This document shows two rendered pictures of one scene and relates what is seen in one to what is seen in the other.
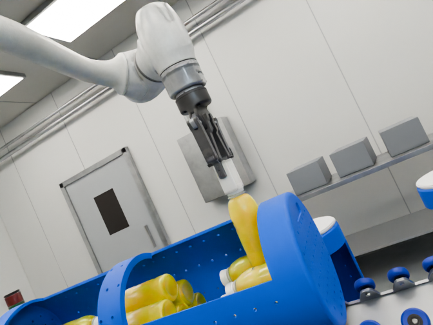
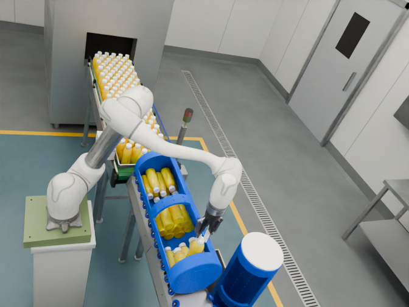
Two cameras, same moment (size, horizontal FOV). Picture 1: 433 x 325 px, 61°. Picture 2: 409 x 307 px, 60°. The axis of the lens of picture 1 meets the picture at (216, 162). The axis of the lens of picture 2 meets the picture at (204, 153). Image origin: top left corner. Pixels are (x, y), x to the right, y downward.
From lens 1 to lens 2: 1.53 m
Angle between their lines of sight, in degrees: 52
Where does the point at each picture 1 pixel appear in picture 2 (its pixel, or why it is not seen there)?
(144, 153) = not seen: outside the picture
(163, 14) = (222, 190)
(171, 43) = (214, 200)
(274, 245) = (177, 267)
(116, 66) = (213, 167)
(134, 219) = (355, 59)
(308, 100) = not seen: outside the picture
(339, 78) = not seen: outside the picture
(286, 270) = (171, 274)
